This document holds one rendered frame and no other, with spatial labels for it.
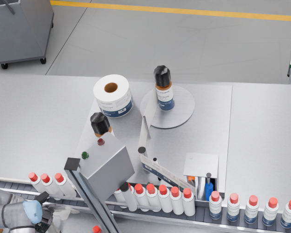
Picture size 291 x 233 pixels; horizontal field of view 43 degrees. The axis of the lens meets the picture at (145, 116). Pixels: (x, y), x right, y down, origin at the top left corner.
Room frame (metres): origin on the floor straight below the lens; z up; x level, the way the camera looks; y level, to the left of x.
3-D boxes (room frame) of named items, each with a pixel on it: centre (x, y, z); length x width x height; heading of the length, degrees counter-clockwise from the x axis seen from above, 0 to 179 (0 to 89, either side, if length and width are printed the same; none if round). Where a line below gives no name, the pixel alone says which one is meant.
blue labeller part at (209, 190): (0.69, -0.19, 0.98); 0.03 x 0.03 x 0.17
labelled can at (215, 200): (0.64, -0.20, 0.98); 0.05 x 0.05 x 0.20
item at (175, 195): (0.70, -0.04, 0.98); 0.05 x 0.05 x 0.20
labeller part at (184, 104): (1.31, -0.13, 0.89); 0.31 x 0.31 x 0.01
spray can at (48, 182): (0.92, 0.51, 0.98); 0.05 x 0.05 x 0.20
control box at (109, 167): (0.70, 0.19, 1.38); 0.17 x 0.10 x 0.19; 123
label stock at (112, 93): (1.42, 0.15, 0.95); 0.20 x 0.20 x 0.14
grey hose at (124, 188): (0.67, 0.14, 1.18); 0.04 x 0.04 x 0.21
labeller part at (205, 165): (0.75, -0.18, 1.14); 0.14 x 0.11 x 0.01; 68
